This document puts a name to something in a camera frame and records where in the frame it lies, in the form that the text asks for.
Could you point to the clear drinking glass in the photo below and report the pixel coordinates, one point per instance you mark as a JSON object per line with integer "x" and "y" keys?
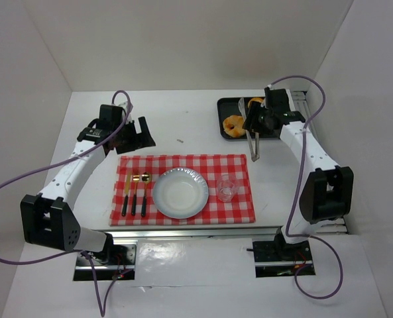
{"x": 227, "y": 187}

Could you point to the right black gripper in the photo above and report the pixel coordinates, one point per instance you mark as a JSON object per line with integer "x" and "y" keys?
{"x": 252, "y": 120}

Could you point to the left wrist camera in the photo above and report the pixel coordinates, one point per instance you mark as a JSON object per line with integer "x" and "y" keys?
{"x": 128, "y": 107}

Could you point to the gold spoon black handle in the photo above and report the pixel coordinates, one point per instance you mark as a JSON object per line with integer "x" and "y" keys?
{"x": 146, "y": 179}

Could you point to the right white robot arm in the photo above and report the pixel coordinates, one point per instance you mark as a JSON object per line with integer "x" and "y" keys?
{"x": 324, "y": 188}

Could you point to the red checkered cloth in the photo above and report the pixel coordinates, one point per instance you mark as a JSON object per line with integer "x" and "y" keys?
{"x": 239, "y": 210}

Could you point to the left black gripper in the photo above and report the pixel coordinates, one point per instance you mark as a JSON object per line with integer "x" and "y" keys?
{"x": 130, "y": 140}

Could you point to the white grey-rimmed plate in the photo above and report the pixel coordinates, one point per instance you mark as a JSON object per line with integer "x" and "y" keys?
{"x": 180, "y": 193}

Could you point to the gold fork black handle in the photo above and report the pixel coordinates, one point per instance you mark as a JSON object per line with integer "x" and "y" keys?
{"x": 136, "y": 179}

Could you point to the glazed ring donut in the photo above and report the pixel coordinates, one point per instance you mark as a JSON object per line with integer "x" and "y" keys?
{"x": 254, "y": 100}

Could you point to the silver metal tongs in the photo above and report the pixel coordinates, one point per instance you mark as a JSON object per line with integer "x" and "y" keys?
{"x": 253, "y": 145}

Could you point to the large brown bagel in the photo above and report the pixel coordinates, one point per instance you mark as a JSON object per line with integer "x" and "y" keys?
{"x": 233, "y": 126}

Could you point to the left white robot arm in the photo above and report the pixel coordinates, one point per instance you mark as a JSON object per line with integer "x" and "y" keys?
{"x": 47, "y": 217}

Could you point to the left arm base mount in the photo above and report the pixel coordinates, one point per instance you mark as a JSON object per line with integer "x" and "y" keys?
{"x": 120, "y": 264}

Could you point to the black baking tray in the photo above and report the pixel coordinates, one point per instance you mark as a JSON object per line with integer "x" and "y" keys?
{"x": 228, "y": 106}

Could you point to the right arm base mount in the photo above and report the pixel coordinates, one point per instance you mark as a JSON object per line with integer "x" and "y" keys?
{"x": 269, "y": 262}

